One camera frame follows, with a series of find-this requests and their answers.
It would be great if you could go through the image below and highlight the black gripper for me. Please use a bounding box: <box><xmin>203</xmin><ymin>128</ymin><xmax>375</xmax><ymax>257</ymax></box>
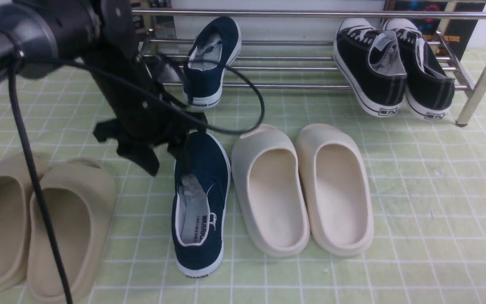
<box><xmin>81</xmin><ymin>46</ymin><xmax>208</xmax><ymax>176</ymax></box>

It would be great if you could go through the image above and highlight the navy slip-on shoe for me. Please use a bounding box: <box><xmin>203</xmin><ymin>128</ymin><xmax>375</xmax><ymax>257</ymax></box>
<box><xmin>171</xmin><ymin>131</ymin><xmax>231</xmax><ymax>278</ymax></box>
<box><xmin>183</xmin><ymin>16</ymin><xmax>242</xmax><ymax>111</ymax></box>

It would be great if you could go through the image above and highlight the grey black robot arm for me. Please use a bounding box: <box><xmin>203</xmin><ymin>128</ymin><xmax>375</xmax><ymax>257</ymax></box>
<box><xmin>0</xmin><ymin>0</ymin><xmax>208</xmax><ymax>176</ymax></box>

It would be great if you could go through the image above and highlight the chrome metal shoe rack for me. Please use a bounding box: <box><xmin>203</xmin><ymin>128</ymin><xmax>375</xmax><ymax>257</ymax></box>
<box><xmin>132</xmin><ymin>8</ymin><xmax>486</xmax><ymax>128</ymax></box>

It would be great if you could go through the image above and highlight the right tan foam slide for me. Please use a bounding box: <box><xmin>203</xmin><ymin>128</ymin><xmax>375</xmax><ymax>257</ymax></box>
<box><xmin>27</xmin><ymin>158</ymin><xmax>116</xmax><ymax>304</ymax></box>

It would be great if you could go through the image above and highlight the tan foam slide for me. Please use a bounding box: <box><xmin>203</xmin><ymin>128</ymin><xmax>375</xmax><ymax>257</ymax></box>
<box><xmin>27</xmin><ymin>158</ymin><xmax>116</xmax><ymax>304</ymax></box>
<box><xmin>0</xmin><ymin>152</ymin><xmax>34</xmax><ymax>292</ymax></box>

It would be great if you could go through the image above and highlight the left cream foam slide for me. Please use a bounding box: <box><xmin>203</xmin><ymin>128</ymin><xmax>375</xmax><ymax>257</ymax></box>
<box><xmin>231</xmin><ymin>124</ymin><xmax>310</xmax><ymax>258</ymax></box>

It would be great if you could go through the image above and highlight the cream foam slide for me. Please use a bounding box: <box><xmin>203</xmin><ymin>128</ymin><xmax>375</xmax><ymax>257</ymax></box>
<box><xmin>231</xmin><ymin>124</ymin><xmax>310</xmax><ymax>258</ymax></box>
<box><xmin>294</xmin><ymin>124</ymin><xmax>374</xmax><ymax>257</ymax></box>

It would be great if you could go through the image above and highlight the photo print board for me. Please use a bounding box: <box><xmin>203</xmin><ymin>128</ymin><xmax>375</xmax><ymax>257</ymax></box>
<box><xmin>130</xmin><ymin>0</ymin><xmax>177</xmax><ymax>40</ymax></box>

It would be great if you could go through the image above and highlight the left tan foam slide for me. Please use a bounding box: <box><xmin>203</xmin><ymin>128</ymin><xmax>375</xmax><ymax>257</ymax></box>
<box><xmin>0</xmin><ymin>152</ymin><xmax>34</xmax><ymax>292</ymax></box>

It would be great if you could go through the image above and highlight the right cream foam slide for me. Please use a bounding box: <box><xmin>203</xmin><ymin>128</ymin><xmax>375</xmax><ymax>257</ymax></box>
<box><xmin>294</xmin><ymin>124</ymin><xmax>374</xmax><ymax>257</ymax></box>

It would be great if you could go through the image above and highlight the left black canvas sneaker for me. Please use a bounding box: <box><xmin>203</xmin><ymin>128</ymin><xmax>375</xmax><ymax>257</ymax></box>
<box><xmin>333</xmin><ymin>18</ymin><xmax>407</xmax><ymax>118</ymax></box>

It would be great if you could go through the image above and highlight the black canvas sneaker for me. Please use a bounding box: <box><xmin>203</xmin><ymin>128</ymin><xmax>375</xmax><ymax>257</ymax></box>
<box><xmin>333</xmin><ymin>18</ymin><xmax>407</xmax><ymax>118</ymax></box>
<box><xmin>383</xmin><ymin>19</ymin><xmax>455</xmax><ymax>121</ymax></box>

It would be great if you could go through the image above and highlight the right black canvas sneaker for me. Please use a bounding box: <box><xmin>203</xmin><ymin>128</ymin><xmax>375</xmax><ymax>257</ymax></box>
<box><xmin>383</xmin><ymin>19</ymin><xmax>455</xmax><ymax>121</ymax></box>

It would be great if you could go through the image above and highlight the dark printed poster board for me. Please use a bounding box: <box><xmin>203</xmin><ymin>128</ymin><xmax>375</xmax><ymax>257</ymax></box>
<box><xmin>384</xmin><ymin>0</ymin><xmax>485</xmax><ymax>60</ymax></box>

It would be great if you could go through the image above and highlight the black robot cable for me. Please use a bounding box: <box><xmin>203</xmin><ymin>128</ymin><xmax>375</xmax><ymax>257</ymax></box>
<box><xmin>0</xmin><ymin>0</ymin><xmax>265</xmax><ymax>304</ymax></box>

